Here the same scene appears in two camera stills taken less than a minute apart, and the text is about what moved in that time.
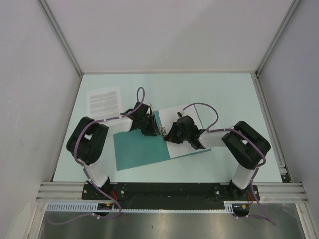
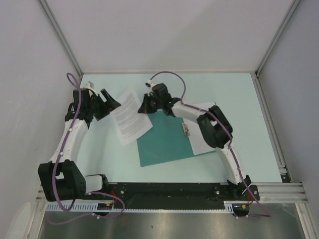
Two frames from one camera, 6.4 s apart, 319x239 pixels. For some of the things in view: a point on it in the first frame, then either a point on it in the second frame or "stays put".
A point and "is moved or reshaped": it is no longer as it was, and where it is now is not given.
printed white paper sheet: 104,103 is moved or reshaped
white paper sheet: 177,150 is moved or reshaped
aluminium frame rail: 280,192 stays put
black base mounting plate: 168,196 stays put
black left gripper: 153,130 -> 106,111
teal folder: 132,149 is moved or reshaped
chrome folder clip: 164,131 is moved or reshaped
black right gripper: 171,136 -> 145,108
